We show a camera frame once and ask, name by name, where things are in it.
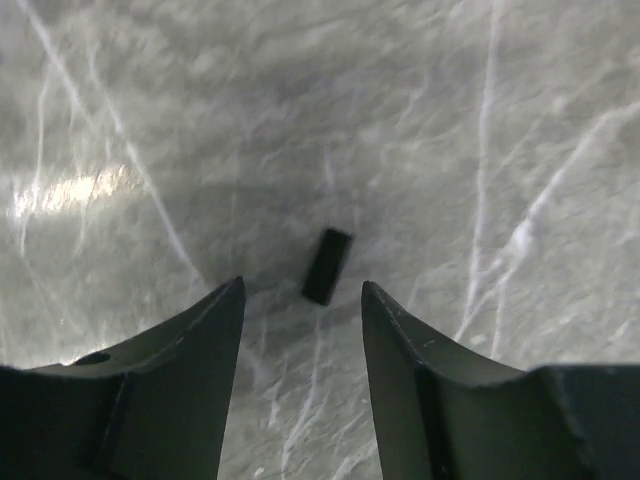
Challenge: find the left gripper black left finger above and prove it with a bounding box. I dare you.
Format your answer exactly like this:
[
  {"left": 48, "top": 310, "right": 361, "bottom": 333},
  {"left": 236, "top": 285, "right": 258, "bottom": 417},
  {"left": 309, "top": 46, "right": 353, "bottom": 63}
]
[{"left": 1, "top": 278, "right": 245, "bottom": 479}]

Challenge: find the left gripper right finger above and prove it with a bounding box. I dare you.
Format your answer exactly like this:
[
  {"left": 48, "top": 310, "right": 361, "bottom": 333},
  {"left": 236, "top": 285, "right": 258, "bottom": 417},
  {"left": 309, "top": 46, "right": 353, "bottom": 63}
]
[{"left": 361, "top": 282, "right": 639, "bottom": 480}]

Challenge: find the black pen cap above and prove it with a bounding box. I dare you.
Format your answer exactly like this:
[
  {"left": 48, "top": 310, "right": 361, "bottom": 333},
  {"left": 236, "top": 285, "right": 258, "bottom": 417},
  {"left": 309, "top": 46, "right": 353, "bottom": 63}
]
[{"left": 301, "top": 228, "right": 353, "bottom": 306}]

